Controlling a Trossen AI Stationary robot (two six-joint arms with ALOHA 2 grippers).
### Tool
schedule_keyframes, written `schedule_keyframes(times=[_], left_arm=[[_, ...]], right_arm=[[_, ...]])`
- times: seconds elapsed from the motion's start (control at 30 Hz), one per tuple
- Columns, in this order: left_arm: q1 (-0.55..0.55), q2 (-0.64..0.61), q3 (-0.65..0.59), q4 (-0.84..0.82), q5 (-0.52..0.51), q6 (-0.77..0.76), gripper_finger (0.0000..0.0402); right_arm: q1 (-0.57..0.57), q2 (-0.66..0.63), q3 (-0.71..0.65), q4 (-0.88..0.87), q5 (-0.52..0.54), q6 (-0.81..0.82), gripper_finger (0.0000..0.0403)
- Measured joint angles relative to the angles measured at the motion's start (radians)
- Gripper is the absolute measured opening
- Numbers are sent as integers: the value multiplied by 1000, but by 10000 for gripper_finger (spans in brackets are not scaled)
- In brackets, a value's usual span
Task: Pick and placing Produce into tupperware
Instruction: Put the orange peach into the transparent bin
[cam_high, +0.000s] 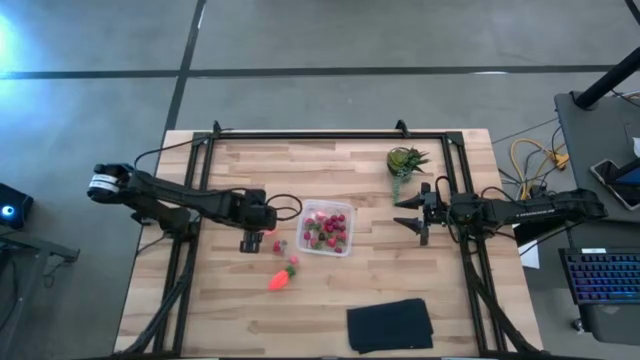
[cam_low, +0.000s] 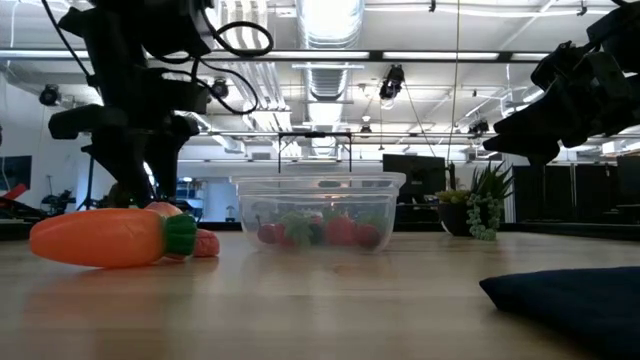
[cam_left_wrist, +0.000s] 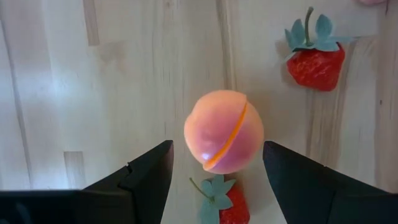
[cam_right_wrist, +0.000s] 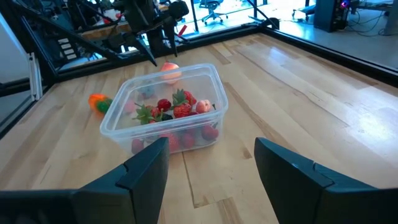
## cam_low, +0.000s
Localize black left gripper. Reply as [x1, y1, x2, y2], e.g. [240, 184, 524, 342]
[48, 67, 211, 207]

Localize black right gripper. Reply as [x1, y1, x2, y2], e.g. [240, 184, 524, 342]
[482, 49, 640, 166]

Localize pale orange toy peach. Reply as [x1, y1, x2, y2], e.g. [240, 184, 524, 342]
[144, 200, 185, 219]

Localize orange toy carrot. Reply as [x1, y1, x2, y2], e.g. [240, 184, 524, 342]
[28, 207, 199, 270]

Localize pink bumpy toy fruit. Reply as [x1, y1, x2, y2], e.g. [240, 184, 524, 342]
[192, 228, 221, 259]

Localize red toy cherry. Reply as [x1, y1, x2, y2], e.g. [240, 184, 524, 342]
[256, 214, 278, 246]

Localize red toy strawberry with leaves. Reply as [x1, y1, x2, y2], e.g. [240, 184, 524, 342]
[273, 210, 314, 250]
[323, 214, 357, 248]
[354, 222, 382, 250]

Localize clear plastic tupperware container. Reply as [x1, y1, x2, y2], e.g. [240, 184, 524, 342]
[231, 171, 407, 255]

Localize black tripod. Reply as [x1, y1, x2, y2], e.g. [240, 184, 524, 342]
[74, 144, 101, 211]

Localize black cabinets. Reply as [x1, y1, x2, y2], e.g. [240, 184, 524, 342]
[512, 155, 640, 225]

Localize black ceiling spotlight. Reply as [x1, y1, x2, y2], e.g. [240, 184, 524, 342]
[38, 83, 62, 107]
[209, 77, 231, 100]

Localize succulent plant in black pot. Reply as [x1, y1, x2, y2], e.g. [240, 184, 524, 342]
[436, 160, 516, 243]

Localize black computer monitor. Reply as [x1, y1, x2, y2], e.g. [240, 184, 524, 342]
[382, 153, 447, 197]

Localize black thin metal stand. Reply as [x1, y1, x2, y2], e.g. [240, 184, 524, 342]
[277, 131, 354, 175]

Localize dark blue folded cloth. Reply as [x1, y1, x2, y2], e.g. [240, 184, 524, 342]
[478, 266, 640, 360]

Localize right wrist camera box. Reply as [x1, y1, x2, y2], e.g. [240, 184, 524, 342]
[529, 40, 591, 91]

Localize dark wall picture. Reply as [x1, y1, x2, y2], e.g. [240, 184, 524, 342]
[0, 154, 34, 192]

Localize black overhead camera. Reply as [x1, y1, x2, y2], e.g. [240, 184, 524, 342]
[378, 63, 406, 101]

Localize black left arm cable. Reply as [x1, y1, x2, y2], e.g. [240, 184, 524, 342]
[42, 0, 275, 117]

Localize silver ventilation duct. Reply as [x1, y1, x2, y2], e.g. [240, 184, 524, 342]
[294, 0, 366, 101]

